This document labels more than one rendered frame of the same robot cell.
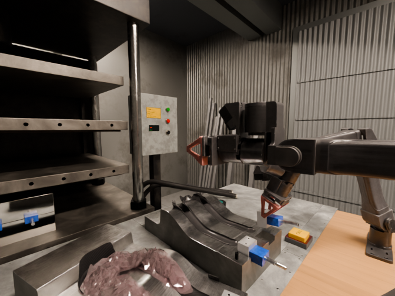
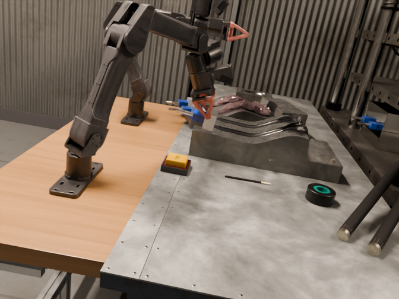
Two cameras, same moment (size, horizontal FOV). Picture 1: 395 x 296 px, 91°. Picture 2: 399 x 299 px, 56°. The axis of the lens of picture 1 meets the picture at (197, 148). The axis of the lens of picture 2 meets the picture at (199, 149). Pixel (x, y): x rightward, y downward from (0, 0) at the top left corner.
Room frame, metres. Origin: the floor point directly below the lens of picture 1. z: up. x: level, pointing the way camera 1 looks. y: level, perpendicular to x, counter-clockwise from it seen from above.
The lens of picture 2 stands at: (1.54, -1.05, 1.26)
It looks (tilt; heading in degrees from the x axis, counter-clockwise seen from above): 21 degrees down; 138
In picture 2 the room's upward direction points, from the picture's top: 10 degrees clockwise
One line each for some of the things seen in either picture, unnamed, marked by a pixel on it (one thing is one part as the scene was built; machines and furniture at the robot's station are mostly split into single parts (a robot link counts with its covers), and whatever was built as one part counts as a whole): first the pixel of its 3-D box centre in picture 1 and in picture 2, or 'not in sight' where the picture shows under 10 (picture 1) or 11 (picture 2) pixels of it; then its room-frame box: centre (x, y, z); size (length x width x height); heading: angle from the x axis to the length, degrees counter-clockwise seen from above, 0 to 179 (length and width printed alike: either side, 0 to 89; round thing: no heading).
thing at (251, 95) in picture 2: not in sight; (253, 98); (0.16, 0.52, 0.84); 0.20 x 0.15 x 0.07; 45
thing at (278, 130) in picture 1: (273, 132); (193, 12); (0.38, -0.15, 1.24); 0.12 x 0.09 x 0.12; 47
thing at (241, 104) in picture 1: (232, 127); (219, 13); (0.44, -0.08, 1.25); 0.07 x 0.06 x 0.11; 137
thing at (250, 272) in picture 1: (205, 223); (265, 137); (0.74, -0.03, 0.87); 0.50 x 0.26 x 0.14; 45
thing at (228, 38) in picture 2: not in sight; (236, 32); (0.51, -0.04, 1.20); 0.09 x 0.07 x 0.07; 47
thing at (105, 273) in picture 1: (133, 274); (243, 104); (0.43, 0.15, 0.90); 0.26 x 0.18 x 0.08; 62
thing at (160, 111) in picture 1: (155, 197); not in sight; (1.39, 0.31, 0.74); 0.30 x 0.22 x 1.47; 135
